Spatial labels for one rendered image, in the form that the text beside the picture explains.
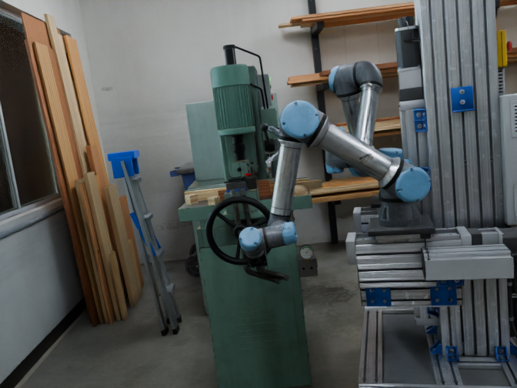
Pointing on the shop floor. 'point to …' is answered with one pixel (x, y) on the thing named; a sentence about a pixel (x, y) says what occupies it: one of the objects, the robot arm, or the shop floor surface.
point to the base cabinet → (256, 321)
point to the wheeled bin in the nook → (187, 189)
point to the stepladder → (145, 231)
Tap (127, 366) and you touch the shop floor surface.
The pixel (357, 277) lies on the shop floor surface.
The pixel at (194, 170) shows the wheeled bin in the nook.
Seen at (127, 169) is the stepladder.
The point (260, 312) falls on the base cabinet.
